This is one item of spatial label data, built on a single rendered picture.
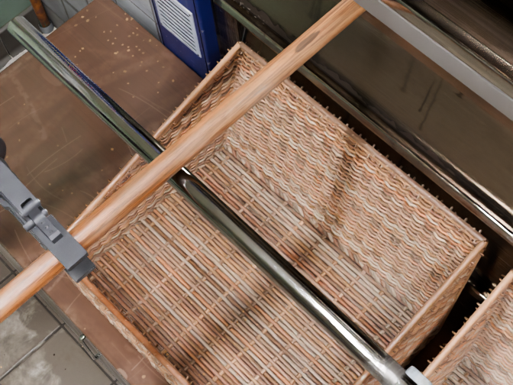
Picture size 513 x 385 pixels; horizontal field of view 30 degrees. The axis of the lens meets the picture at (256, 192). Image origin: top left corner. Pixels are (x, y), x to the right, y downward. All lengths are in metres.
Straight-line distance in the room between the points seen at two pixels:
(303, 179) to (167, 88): 0.39
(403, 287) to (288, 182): 0.29
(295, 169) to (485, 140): 0.47
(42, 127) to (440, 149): 0.88
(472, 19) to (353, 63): 0.48
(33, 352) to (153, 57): 0.82
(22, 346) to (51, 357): 0.08
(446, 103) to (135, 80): 0.80
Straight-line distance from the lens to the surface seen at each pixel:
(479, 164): 1.40
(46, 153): 1.94
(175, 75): 1.98
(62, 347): 2.40
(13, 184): 1.14
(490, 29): 1.00
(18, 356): 2.42
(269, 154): 1.77
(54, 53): 1.31
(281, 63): 1.21
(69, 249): 1.12
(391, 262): 1.69
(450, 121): 1.39
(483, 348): 1.65
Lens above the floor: 2.21
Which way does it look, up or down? 63 degrees down
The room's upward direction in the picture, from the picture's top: 9 degrees counter-clockwise
